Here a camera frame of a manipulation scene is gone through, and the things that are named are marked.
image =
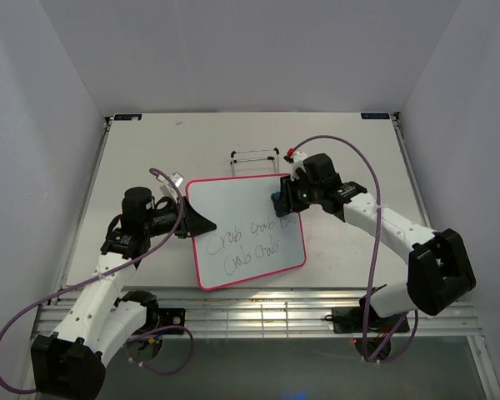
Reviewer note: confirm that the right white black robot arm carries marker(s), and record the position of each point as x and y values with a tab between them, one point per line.
439	271

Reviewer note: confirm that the blue bone-shaped eraser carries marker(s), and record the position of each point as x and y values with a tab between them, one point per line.
280	204

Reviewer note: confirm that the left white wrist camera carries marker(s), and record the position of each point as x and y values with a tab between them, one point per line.
169	185

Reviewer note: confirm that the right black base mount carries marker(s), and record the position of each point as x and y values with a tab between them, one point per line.
350	320

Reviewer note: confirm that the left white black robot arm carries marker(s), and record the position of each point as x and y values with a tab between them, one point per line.
71	361

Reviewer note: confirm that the black wire whiteboard stand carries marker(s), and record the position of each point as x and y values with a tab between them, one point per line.
254	156

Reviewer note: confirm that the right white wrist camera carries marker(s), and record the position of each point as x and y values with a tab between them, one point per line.
296	159

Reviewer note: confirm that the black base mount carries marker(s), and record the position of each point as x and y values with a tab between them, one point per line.
350	320
173	318

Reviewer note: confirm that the aluminium rail frame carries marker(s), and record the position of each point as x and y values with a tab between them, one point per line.
251	313

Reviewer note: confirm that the pink framed whiteboard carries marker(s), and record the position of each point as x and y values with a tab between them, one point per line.
250	241

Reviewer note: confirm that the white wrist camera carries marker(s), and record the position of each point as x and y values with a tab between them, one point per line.
169	185
296	159

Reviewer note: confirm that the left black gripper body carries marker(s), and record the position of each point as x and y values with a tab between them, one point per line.
164	222

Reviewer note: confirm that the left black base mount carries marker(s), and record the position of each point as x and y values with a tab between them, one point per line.
173	318

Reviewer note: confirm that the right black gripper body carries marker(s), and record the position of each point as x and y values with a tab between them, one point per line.
299	194

